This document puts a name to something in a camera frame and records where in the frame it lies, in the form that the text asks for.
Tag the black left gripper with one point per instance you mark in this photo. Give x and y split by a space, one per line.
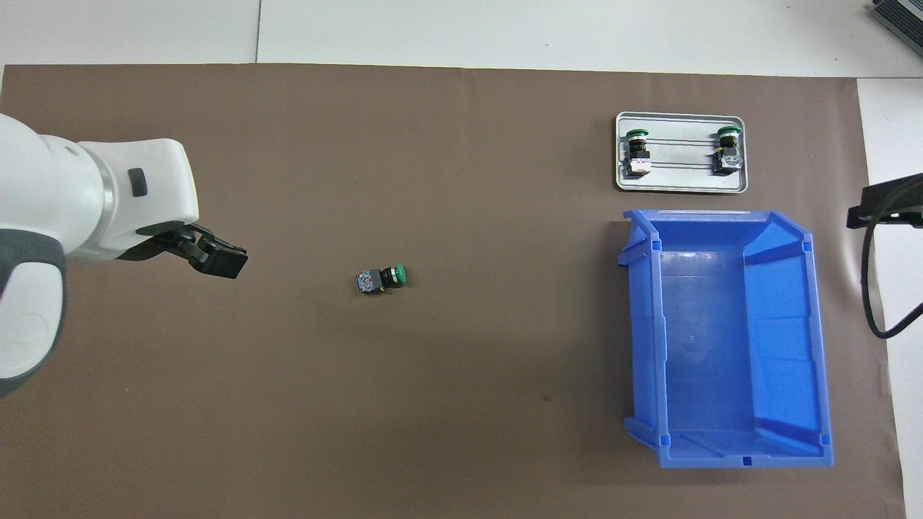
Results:
159 238

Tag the green push button switch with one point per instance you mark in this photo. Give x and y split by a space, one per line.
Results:
375 280
637 153
727 155

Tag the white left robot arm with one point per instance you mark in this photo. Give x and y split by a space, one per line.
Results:
43 187

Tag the grey ribbed device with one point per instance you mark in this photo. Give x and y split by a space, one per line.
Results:
901 18

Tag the grey metal tray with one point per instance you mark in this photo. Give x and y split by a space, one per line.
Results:
681 180

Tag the blue plastic storage bin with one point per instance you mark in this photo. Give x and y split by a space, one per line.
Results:
721 346

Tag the brown paper table mat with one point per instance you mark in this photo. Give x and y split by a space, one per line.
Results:
433 396

